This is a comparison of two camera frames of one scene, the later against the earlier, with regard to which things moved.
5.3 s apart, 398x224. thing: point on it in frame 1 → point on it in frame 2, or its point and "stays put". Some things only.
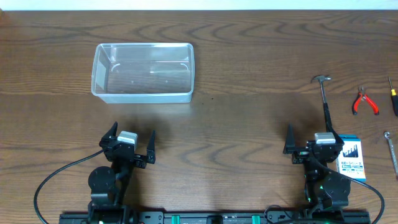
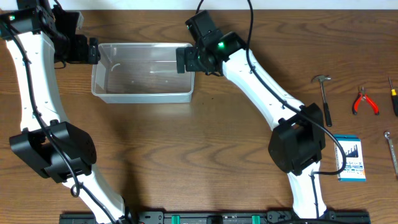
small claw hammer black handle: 321,78 stays put
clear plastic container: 143,73 stays put
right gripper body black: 300,157 → 194,62
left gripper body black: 125,152 → 93,50
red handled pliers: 359,98 stays put
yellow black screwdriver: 394,99 stays put
